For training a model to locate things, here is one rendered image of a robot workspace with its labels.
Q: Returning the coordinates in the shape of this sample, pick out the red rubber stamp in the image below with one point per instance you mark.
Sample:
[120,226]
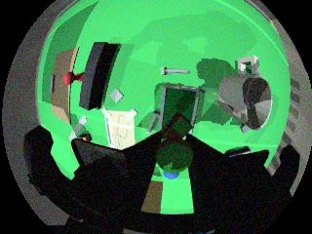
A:
[71,77]

